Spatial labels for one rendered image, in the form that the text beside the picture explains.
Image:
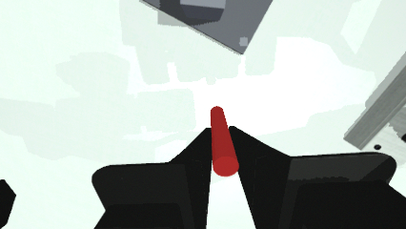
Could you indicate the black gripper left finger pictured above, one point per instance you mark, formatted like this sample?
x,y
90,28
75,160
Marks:
x,y
185,180

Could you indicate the red peg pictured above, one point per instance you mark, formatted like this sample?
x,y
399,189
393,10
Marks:
x,y
225,162

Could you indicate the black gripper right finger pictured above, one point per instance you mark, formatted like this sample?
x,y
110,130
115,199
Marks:
x,y
270,178

